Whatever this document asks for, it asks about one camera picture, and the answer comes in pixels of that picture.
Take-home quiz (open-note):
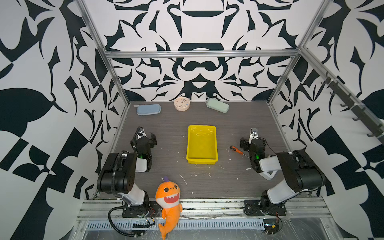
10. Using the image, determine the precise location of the black wall hook rack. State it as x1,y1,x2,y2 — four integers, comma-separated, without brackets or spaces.
322,72,384,145

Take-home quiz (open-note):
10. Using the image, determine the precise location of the aluminium mounting rail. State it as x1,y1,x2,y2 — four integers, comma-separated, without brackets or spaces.
77,198,332,221

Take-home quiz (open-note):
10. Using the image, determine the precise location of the orange handled screwdriver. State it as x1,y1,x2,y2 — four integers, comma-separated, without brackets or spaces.
230,146,250,158

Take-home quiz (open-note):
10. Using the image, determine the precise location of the white slotted cable duct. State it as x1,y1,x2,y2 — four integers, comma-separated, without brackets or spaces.
86,219,265,231

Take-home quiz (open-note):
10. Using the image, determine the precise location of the blue pencil case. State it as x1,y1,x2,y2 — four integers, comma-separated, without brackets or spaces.
136,104,162,116

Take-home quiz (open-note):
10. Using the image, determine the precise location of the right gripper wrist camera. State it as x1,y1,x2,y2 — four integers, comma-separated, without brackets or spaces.
249,128,259,144

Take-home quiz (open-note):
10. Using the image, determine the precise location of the yellow plastic bin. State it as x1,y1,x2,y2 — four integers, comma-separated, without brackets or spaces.
186,125,219,165

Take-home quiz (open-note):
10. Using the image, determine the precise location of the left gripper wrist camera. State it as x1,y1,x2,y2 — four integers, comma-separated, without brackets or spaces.
134,127,147,140

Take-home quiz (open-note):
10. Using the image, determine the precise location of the green pencil case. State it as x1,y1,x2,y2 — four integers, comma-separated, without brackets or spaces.
206,98,230,114

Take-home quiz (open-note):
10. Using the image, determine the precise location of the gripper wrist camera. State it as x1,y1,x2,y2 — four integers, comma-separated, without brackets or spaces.
134,127,147,140
249,128,259,144

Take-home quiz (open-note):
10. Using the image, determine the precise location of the orange shark plush toy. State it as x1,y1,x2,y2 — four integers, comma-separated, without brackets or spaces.
156,177,183,240

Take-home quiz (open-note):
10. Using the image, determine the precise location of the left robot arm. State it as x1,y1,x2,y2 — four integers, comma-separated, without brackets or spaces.
97,127,157,218

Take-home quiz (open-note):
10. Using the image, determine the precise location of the pink round alarm clock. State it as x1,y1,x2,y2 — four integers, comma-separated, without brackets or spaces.
174,97,191,112

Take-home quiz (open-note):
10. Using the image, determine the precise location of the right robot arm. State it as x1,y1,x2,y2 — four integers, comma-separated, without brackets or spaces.
237,135,326,217

